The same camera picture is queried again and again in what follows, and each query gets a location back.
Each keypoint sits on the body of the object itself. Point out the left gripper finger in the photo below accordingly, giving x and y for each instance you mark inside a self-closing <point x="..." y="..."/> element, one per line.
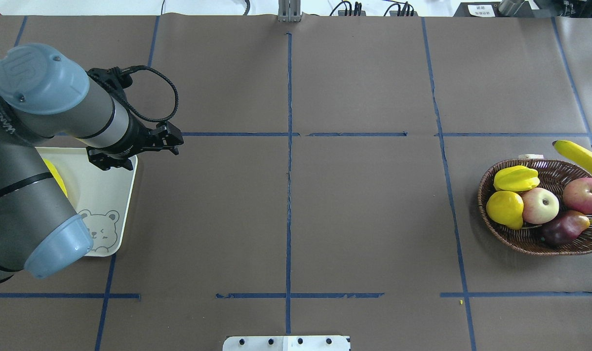
<point x="105" y="162"/>
<point x="168" y="137"/>

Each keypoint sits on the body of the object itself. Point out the lime yellow banana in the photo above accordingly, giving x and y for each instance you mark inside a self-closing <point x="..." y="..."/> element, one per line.
<point x="56" y="175"/>

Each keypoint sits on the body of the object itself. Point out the yellow bell pepper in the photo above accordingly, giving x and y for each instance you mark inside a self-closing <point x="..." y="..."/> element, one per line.
<point x="506" y="208"/>

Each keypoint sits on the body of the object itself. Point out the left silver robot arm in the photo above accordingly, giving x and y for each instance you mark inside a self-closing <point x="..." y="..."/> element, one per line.
<point x="42" y="94"/>

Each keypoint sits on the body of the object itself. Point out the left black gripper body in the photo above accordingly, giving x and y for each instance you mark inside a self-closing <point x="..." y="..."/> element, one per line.
<point x="139" y="138"/>

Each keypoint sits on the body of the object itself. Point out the white bear print tray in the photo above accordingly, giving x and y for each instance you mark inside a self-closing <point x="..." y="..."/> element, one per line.
<point x="102" y="198"/>

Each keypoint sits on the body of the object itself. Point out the pale peach apple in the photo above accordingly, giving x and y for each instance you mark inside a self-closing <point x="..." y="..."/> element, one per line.
<point x="540" y="206"/>

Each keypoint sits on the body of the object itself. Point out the pink red apple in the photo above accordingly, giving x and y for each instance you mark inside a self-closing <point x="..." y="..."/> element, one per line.
<point x="577" y="195"/>

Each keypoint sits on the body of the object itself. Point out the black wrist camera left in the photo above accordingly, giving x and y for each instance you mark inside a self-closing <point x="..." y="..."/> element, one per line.
<point x="113" y="80"/>

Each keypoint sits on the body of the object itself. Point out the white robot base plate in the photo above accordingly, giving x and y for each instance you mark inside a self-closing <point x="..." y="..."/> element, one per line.
<point x="288" y="343"/>

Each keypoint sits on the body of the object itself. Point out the yellow star fruit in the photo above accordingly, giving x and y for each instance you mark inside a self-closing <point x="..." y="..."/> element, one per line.
<point x="516" y="179"/>

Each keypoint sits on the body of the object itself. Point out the white paper tag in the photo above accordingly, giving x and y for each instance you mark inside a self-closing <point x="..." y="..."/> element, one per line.
<point x="530" y="156"/>

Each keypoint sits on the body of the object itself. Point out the dark red pear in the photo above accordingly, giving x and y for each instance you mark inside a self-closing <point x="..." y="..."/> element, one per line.
<point x="564" y="229"/>

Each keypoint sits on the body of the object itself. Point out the aluminium frame post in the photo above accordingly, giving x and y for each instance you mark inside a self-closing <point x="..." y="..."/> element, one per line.
<point x="289" y="11"/>

